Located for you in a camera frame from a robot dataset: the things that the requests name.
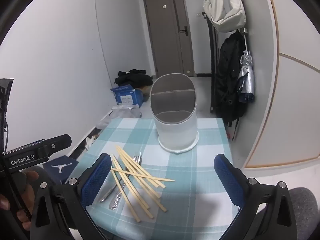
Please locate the grey brown door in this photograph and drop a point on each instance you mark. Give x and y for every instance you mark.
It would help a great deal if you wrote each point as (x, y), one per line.
(165, 42)

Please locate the white utensil holder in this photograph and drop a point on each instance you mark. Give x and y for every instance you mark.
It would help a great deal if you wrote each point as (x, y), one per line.
(175, 130)

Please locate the blue cardboard box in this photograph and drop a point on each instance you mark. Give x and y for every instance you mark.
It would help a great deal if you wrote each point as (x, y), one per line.
(127, 96)

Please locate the person's left hand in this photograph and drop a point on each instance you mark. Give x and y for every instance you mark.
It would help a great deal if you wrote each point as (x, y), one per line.
(27, 200)

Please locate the navy shoe box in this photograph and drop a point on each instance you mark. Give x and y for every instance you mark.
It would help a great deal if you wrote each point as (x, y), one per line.
(60, 167)

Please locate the black framed glass door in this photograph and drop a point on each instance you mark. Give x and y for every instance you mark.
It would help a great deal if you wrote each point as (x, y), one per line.
(212, 55)

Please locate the metal spoon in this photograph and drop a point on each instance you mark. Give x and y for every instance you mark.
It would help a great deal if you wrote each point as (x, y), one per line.
(116, 200)

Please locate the grey plastic bag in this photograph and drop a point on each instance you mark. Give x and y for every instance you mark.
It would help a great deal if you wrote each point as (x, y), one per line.
(125, 112)

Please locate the white panel wooden trim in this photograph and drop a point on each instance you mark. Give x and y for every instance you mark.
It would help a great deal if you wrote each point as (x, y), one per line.
(287, 105)

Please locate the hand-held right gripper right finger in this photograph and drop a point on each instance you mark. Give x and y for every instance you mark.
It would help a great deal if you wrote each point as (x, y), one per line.
(228, 180)

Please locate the silver folded umbrella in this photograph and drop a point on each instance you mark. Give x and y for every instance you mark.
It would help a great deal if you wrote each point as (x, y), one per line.
(246, 80)

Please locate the pile of black clothes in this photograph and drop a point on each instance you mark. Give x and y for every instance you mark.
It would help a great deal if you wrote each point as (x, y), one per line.
(135, 77)

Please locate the pile of bamboo chopsticks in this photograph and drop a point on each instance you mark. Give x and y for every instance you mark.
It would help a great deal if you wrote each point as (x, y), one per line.
(136, 170)

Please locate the white sock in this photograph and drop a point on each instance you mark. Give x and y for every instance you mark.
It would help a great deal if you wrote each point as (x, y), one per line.
(88, 142)

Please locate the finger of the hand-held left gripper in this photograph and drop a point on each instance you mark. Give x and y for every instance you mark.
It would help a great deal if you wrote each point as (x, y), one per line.
(61, 142)

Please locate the white shoulder bag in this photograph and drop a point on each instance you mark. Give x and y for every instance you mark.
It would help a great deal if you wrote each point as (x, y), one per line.
(225, 7)

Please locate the teal checked tablecloth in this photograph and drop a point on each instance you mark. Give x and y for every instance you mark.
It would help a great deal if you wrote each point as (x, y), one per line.
(195, 180)

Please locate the dark grey fabric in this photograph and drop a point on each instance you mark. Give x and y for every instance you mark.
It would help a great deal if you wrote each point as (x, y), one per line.
(302, 205)

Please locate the tan cardboard piece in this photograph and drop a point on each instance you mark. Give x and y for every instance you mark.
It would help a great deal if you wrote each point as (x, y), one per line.
(145, 90)

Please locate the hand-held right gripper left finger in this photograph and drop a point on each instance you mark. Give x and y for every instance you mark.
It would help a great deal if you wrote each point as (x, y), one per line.
(96, 180)

